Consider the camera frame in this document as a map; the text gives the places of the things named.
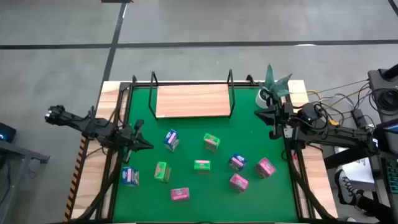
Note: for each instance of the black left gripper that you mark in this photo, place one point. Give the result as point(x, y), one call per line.
point(129, 140)

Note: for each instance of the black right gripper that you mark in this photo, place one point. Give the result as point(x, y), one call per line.
point(281, 123)

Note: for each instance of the blue Frosted Flakes cereal box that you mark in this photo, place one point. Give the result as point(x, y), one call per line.
point(237, 162)
point(130, 176)
point(171, 140)

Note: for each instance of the green Apple Jacks cereal box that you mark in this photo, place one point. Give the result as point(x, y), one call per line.
point(202, 165)
point(162, 171)
point(211, 142)

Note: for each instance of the pink Raisin Bran cereal box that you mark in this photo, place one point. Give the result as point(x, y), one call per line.
point(180, 193)
point(238, 182)
point(265, 167)

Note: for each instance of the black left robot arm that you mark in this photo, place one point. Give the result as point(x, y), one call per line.
point(77, 123)

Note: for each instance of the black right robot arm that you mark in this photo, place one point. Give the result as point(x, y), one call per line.
point(335, 133)

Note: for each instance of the artificial plant in white pot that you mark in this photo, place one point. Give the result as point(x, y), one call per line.
point(273, 87)

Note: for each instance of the yellow plug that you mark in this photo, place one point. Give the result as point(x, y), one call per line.
point(334, 123)

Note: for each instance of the black desk crossbar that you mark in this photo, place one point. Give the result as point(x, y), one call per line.
point(339, 161)

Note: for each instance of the black yellow hazard tape strip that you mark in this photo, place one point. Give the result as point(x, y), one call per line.
point(72, 193)

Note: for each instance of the black power adapter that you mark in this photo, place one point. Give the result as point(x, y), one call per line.
point(358, 118)

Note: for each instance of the green table mat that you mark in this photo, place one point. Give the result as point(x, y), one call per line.
point(211, 205)

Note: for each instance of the white printed sheet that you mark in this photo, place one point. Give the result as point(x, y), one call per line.
point(354, 169)

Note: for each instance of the person's shoe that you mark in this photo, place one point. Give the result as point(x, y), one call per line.
point(345, 186)

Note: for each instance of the black monitor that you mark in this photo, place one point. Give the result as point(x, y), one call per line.
point(384, 133)

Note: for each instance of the black equipment stand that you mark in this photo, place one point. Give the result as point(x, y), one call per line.
point(384, 84)

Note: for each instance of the grey side table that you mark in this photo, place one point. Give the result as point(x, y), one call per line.
point(18, 151)

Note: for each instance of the black device with blue light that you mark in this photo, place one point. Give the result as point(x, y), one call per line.
point(7, 132)

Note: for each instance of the black keyboard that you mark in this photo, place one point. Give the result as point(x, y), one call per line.
point(392, 174)

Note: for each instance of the person's leg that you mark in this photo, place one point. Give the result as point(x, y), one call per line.
point(376, 208)

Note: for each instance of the grey metal bracket plate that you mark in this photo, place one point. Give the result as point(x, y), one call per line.
point(287, 132)

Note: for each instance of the black metal table frame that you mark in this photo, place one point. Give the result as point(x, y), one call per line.
point(111, 199)

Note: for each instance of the wooden shelf with black frame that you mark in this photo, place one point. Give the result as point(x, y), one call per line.
point(192, 101)

